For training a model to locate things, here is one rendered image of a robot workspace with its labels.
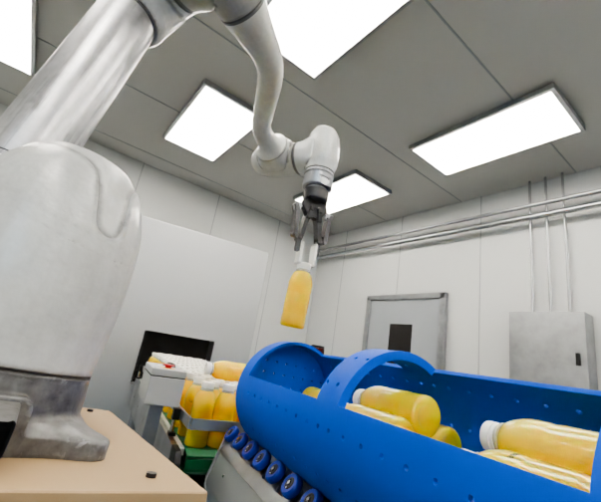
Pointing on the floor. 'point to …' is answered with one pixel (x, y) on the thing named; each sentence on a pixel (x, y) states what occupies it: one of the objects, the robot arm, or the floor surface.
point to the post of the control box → (150, 423)
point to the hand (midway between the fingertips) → (306, 254)
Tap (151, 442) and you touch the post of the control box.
